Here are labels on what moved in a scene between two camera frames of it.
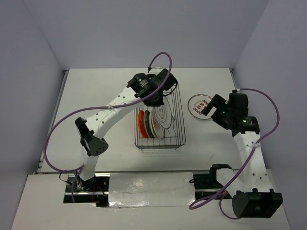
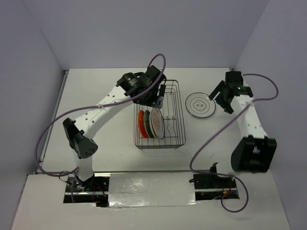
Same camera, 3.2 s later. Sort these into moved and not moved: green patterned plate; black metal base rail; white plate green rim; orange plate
Moved: white plate green rim
Not moved: black metal base rail; green patterned plate; orange plate
